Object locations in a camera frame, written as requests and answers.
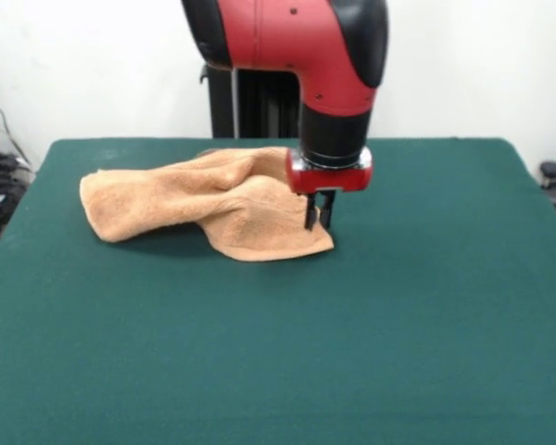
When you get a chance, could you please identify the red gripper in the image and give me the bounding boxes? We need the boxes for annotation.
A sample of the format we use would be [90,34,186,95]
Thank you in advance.
[284,146,373,232]

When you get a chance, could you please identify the tan terry towel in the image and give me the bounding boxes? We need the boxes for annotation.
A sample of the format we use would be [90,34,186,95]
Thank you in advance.
[79,146,335,263]

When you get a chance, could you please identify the dark green table cloth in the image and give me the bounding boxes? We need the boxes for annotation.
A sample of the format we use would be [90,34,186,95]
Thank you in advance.
[0,137,556,445]

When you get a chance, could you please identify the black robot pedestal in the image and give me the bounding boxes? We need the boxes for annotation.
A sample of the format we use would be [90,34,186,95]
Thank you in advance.
[197,64,307,139]

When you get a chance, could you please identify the black cable bundle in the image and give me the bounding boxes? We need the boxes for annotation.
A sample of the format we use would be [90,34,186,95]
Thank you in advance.
[0,151,36,205]

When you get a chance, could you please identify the grey cable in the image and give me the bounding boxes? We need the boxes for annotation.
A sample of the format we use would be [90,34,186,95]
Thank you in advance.
[0,85,32,166]

